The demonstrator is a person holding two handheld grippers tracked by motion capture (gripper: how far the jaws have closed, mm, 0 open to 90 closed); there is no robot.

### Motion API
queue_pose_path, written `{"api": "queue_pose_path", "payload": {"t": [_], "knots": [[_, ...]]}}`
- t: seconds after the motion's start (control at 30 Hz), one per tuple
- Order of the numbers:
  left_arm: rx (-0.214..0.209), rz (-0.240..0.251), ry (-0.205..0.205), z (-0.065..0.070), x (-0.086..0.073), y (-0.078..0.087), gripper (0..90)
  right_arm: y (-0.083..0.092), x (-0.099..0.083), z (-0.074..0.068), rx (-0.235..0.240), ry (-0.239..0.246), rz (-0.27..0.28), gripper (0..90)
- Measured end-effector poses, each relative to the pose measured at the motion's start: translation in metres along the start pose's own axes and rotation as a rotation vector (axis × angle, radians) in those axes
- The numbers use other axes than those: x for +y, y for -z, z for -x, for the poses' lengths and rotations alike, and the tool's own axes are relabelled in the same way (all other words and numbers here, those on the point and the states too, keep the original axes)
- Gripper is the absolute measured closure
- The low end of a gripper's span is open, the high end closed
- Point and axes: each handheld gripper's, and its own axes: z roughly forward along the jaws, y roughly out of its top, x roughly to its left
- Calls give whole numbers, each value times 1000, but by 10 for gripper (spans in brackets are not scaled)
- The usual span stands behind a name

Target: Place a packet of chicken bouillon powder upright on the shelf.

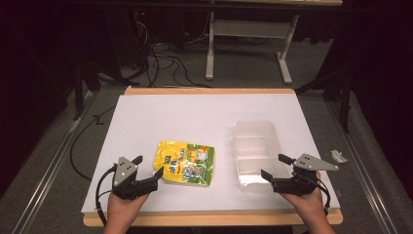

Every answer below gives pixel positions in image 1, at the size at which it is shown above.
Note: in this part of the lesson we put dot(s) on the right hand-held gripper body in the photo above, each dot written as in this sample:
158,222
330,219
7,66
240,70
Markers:
307,162

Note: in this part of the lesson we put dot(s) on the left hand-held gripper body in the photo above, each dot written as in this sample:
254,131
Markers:
125,172

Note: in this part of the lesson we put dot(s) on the clear plastic container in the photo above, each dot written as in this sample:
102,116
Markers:
256,152

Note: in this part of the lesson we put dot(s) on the yellow green snack bag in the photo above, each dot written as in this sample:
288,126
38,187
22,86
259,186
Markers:
185,162

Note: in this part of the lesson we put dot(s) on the person's left hand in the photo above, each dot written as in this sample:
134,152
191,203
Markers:
125,211

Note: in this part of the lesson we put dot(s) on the person's right hand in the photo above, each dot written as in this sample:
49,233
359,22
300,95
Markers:
311,204

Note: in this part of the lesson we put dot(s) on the crumpled white paper scrap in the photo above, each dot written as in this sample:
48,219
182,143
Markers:
339,156

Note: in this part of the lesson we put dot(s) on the white table cover sheet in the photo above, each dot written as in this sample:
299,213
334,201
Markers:
195,110

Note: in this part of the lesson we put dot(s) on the black metal stand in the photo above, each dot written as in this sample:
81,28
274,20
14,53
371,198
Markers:
79,91
344,94

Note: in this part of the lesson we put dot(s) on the dark computer tower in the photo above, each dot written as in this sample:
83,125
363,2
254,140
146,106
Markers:
126,35

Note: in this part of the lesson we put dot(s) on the metal floor rail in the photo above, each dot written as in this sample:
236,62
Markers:
363,169
48,172

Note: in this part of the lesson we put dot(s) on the white metal desk frame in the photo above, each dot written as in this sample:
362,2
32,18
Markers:
246,29

